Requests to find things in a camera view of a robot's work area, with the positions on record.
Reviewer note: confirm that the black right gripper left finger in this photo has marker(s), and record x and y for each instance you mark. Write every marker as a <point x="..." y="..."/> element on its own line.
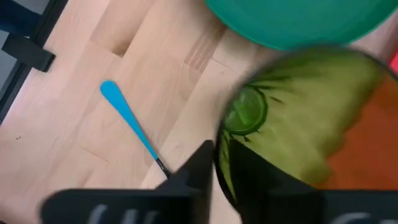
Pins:
<point x="140" y="205"/>

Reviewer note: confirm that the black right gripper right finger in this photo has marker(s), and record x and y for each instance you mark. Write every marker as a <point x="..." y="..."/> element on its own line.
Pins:
<point x="280" y="202"/>

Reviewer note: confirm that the green translucent plastic cup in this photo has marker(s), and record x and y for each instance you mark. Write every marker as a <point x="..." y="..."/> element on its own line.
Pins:
<point x="311" y="124"/>

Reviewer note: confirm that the teal round plate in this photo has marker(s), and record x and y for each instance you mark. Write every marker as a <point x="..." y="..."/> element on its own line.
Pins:
<point x="295" y="21"/>

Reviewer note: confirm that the red plastic tray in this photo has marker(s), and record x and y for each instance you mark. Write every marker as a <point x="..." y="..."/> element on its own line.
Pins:
<point x="373" y="149"/>

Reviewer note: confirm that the black aluminium table frame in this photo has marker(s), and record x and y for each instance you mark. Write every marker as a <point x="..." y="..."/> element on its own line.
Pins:
<point x="28" y="51"/>

